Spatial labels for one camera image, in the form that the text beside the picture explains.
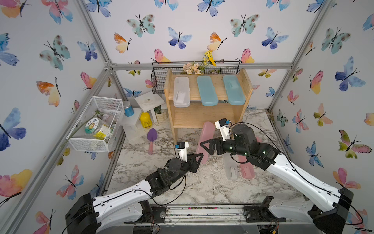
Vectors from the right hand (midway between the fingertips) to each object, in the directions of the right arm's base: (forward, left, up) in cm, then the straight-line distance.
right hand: (208, 141), depth 67 cm
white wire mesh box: (+17, +53, -1) cm, 56 cm away
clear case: (+1, -16, -29) cm, 33 cm away
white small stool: (+33, +37, -7) cm, 51 cm away
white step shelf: (+26, +49, -14) cm, 57 cm away
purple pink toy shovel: (+22, +38, -29) cm, 52 cm away
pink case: (+7, 0, -3) cm, 7 cm away
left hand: (-3, +2, -7) cm, 8 cm away
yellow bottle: (+28, +41, -20) cm, 53 cm away
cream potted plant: (+35, +32, -21) cm, 52 cm away
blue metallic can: (+27, +49, -10) cm, 57 cm away
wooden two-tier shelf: (+26, -10, -10) cm, 29 cm away
